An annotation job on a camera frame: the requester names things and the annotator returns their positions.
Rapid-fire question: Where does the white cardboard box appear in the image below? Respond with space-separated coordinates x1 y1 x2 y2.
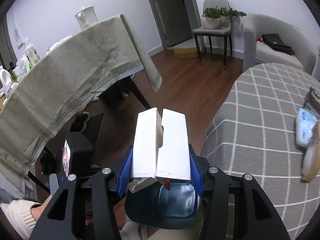
131 107 191 181

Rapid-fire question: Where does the blue tissue pack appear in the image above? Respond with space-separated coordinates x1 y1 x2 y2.
296 108 317 148

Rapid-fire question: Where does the teal plastic trash bin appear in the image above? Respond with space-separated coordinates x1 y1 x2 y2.
125 181 200 230

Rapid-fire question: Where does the person left hand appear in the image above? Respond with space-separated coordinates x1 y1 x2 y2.
30 195 52 221

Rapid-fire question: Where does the dark shoe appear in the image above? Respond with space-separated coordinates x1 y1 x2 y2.
70 112 91 132

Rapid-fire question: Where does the grey checked round tablecloth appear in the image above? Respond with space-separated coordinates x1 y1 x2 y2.
201 63 319 239

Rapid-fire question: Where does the dark table leg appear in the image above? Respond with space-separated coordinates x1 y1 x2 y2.
98 76 151 110

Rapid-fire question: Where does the beige tablecloth side table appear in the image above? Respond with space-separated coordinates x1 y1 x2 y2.
1 15 162 192

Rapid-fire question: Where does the grey armchair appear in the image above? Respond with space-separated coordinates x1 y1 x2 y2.
243 14 316 74

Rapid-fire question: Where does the black printed bag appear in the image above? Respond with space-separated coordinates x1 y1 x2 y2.
303 87 320 120

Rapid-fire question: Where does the grey dining chair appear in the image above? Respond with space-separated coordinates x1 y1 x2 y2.
192 0 233 70

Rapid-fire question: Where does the white kettle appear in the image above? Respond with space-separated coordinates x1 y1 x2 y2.
75 6 98 30

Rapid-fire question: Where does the black handbag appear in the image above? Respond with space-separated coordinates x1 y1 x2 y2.
262 34 295 56

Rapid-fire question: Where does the potted green plant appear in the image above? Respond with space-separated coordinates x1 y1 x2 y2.
201 6 247 30

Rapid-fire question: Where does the grey door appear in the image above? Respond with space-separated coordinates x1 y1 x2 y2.
149 0 201 49

